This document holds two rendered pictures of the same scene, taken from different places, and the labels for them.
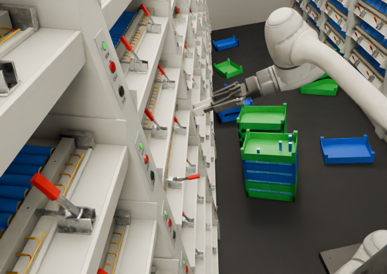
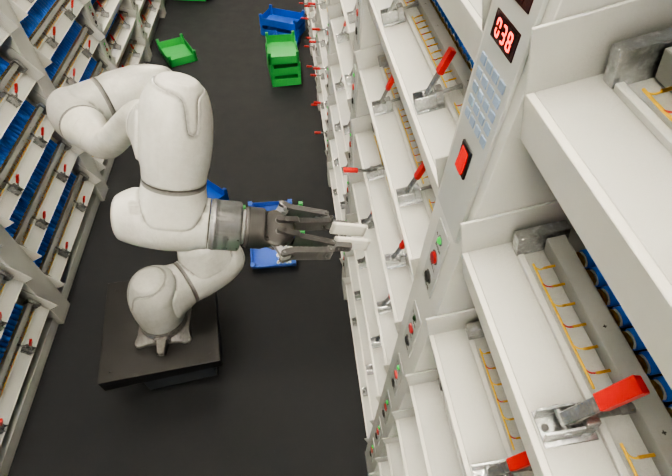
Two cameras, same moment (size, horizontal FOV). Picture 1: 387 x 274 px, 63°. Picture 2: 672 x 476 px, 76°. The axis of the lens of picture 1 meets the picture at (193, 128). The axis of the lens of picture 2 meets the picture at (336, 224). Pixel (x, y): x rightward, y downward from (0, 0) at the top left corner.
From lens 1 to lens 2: 1.46 m
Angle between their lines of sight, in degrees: 94
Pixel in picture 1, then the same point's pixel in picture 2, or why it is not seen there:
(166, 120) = (383, 132)
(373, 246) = (166, 276)
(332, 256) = (206, 354)
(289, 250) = (256, 433)
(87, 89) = not seen: outside the picture
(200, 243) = (364, 279)
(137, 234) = not seen: hidden behind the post
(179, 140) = (392, 243)
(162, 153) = (370, 93)
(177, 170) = (378, 193)
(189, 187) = (379, 274)
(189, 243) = (362, 207)
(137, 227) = not seen: hidden behind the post
